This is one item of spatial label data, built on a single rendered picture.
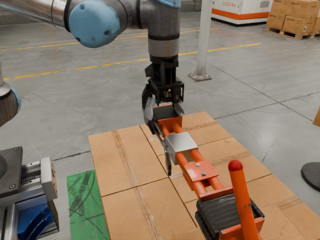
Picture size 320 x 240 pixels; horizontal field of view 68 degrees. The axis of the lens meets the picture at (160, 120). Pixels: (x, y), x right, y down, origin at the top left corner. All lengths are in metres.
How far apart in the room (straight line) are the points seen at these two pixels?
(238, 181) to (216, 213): 0.09
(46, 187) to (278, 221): 0.70
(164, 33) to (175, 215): 0.95
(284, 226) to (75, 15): 0.62
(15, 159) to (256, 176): 1.24
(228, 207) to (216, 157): 1.15
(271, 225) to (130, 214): 0.79
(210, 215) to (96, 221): 1.57
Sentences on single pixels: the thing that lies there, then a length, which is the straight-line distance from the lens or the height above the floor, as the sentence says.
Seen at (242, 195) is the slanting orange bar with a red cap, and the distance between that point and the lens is 0.40.
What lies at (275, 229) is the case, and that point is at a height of 1.08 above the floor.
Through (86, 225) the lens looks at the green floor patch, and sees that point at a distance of 1.97.
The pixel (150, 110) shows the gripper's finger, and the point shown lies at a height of 1.26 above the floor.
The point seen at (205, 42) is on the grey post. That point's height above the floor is 0.61.
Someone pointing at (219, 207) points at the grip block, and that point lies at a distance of 0.47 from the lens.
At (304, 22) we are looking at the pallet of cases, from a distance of 7.46.
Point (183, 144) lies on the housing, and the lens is 0.59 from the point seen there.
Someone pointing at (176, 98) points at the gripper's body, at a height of 1.31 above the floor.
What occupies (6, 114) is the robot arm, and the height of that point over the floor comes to 1.19.
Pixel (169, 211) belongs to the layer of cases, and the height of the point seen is 0.54.
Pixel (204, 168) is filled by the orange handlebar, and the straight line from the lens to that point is 0.53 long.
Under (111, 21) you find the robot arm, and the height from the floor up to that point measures 1.51.
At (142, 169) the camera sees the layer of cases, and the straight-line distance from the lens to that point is 1.49.
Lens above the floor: 1.59
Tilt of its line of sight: 33 degrees down
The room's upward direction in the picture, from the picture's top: straight up
